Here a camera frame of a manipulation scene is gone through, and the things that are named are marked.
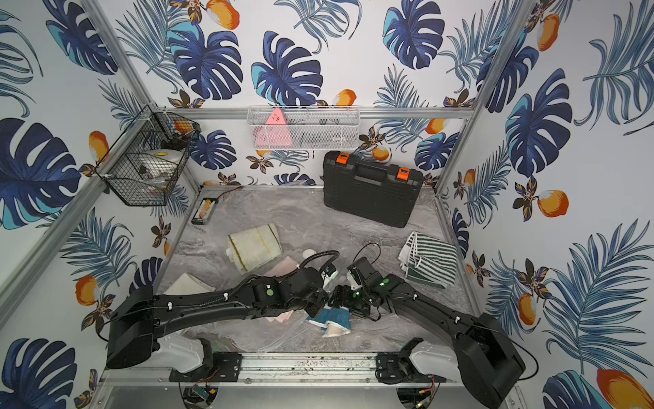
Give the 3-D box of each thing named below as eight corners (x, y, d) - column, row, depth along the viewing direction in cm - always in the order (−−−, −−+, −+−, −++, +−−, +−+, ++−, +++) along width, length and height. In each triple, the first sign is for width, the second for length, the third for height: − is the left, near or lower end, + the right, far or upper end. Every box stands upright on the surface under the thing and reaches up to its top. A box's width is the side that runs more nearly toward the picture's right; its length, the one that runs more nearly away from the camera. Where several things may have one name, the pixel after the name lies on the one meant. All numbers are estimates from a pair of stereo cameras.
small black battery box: (193, 224, 110) (191, 221, 108) (203, 201, 119) (201, 198, 117) (210, 224, 110) (208, 221, 108) (218, 201, 119) (216, 198, 117)
